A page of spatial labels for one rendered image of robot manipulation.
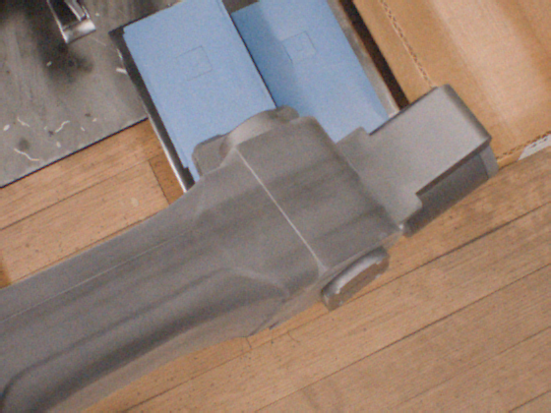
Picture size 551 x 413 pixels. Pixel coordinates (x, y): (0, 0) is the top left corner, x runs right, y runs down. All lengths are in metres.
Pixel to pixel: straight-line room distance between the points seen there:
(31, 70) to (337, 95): 0.24
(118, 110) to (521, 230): 0.32
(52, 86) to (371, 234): 0.44
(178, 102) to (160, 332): 0.38
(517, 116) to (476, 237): 0.10
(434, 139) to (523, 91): 0.32
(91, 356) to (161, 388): 0.40
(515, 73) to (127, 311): 0.51
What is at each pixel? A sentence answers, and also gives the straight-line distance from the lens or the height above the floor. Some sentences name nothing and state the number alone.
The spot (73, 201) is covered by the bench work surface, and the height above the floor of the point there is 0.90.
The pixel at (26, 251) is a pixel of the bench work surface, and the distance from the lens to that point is 0.83.
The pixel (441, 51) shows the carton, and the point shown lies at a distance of 0.85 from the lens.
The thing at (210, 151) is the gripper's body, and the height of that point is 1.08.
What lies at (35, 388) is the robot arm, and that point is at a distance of 0.38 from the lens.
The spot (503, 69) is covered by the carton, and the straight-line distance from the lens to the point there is 0.85.
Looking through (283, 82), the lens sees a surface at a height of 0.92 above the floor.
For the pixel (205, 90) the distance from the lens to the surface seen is 0.77.
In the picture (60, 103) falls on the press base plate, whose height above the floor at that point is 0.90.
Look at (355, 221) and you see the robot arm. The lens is 0.47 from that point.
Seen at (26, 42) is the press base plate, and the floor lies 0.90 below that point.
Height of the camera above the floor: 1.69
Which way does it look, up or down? 75 degrees down
